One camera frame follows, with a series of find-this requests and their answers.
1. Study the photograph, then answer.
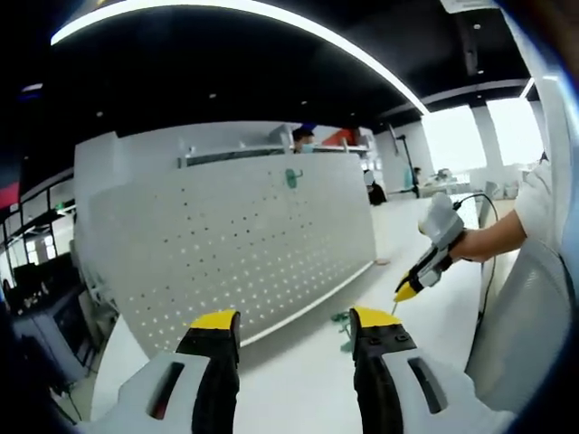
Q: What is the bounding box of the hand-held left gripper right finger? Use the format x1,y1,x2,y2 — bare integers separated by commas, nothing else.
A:
348,306,476,434

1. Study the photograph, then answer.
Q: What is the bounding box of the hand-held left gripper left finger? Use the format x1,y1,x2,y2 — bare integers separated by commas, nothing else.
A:
119,309,242,434

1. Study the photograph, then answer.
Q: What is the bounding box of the white perforated mounting plate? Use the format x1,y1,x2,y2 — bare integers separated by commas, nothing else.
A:
85,152,378,359

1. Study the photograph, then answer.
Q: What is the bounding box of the person's right hand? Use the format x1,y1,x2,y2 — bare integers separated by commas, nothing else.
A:
451,228,488,264

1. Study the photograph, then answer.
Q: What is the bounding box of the black tripod stand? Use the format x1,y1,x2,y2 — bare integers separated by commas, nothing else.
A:
388,124,420,198

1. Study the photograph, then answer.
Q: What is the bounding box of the person's white shirt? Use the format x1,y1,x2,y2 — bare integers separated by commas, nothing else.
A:
513,76,574,272

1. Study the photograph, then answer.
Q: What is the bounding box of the grey equipment cart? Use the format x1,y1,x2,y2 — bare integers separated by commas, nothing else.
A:
11,252,99,385

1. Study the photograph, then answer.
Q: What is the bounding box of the grey metal shelf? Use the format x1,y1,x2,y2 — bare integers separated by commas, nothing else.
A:
176,135,376,169

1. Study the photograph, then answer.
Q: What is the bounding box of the black hanging monitor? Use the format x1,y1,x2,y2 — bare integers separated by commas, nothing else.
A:
0,156,24,213

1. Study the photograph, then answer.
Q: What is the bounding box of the ceiling light strip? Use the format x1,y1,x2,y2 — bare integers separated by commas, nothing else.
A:
50,0,429,114

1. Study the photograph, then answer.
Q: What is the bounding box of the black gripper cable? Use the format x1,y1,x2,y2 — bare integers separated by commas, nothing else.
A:
451,193,498,326

